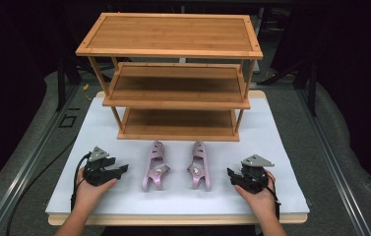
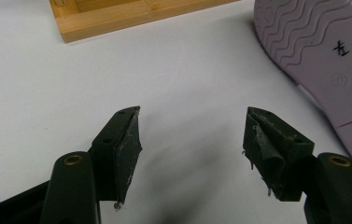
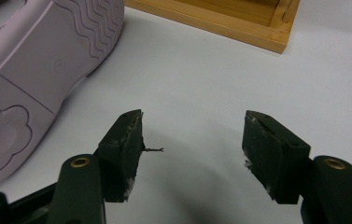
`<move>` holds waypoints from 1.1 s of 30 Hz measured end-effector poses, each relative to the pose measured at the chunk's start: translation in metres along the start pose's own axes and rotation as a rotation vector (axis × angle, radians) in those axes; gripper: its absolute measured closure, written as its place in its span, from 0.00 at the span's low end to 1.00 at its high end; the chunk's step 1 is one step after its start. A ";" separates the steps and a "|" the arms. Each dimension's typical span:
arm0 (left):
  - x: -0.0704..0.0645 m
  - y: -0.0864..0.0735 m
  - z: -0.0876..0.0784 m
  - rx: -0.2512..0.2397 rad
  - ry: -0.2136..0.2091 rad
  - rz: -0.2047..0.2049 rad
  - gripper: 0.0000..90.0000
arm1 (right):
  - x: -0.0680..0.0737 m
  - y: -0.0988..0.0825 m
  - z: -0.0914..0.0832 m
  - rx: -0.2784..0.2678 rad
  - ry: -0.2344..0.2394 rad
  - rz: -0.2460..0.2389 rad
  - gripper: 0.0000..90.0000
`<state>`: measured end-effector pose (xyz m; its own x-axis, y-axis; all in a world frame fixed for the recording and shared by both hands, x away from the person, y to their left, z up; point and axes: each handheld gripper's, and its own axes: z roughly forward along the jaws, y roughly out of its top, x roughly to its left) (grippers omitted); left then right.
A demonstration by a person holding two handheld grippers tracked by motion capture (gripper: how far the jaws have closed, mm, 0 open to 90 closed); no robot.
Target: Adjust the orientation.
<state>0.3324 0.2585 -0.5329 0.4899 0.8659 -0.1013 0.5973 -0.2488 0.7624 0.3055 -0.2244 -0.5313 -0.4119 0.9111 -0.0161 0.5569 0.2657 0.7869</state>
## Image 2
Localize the pink sandal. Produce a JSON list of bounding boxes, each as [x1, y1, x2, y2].
[[252, 0, 352, 181]]

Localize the bamboo shoe rack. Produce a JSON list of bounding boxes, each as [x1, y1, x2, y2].
[[49, 0, 241, 44]]

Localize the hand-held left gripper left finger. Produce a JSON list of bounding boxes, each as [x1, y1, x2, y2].
[[89, 105, 144, 211]]

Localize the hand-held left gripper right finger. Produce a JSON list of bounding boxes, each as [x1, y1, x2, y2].
[[242, 105, 316, 203]]

